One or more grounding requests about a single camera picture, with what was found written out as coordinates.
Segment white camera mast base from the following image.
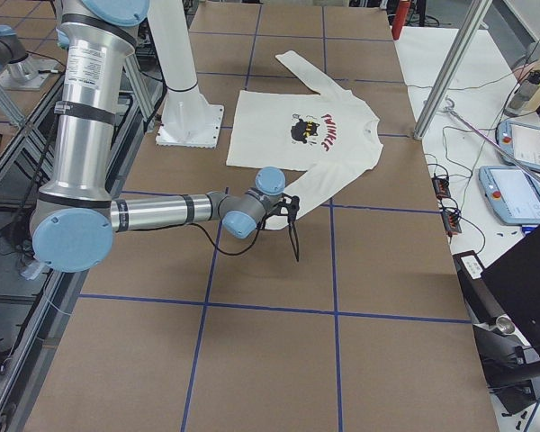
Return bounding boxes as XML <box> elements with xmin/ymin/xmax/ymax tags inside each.
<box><xmin>148</xmin><ymin>0</ymin><xmax>224</xmax><ymax>149</ymax></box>

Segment near blue teach pendant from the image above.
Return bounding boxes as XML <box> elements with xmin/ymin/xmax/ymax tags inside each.
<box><xmin>479</xmin><ymin>166</ymin><xmax>540</xmax><ymax>225</ymax></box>

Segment metal reacher grabber stick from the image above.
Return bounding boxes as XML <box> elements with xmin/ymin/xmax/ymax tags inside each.
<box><xmin>440</xmin><ymin>96</ymin><xmax>540</xmax><ymax>203</ymax></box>

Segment cream long-sleeve cat shirt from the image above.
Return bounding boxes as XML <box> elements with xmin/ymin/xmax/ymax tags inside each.
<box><xmin>226</xmin><ymin>50</ymin><xmax>383</xmax><ymax>216</ymax></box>

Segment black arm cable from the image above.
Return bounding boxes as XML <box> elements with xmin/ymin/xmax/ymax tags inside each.
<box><xmin>193</xmin><ymin>197</ymin><xmax>293</xmax><ymax>257</ymax></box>

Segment blue teach pendant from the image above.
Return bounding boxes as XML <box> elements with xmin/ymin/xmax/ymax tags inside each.
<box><xmin>497</xmin><ymin>119</ymin><xmax>540</xmax><ymax>173</ymax></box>
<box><xmin>479</xmin><ymin>166</ymin><xmax>540</xmax><ymax>225</ymax></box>

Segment orange black electronics box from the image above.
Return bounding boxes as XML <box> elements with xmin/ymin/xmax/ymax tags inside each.
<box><xmin>431</xmin><ymin>175</ymin><xmax>451</xmax><ymax>200</ymax></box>

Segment aluminium frame post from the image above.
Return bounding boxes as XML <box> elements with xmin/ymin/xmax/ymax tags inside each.
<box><xmin>413</xmin><ymin>0</ymin><xmax>492</xmax><ymax>140</ymax></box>

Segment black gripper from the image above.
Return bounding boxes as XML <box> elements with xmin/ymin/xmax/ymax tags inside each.
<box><xmin>278</xmin><ymin>193</ymin><xmax>300</xmax><ymax>262</ymax></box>

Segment far blue teach pendant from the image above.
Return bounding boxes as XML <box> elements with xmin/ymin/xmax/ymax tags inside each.
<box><xmin>497</xmin><ymin>119</ymin><xmax>540</xmax><ymax>173</ymax></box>

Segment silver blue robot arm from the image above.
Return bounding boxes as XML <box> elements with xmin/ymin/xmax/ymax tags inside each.
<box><xmin>30</xmin><ymin>1</ymin><xmax>300</xmax><ymax>273</ymax></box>

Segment red cylinder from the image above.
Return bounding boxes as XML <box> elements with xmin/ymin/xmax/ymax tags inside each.
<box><xmin>391</xmin><ymin>0</ymin><xmax>410</xmax><ymax>41</ymax></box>

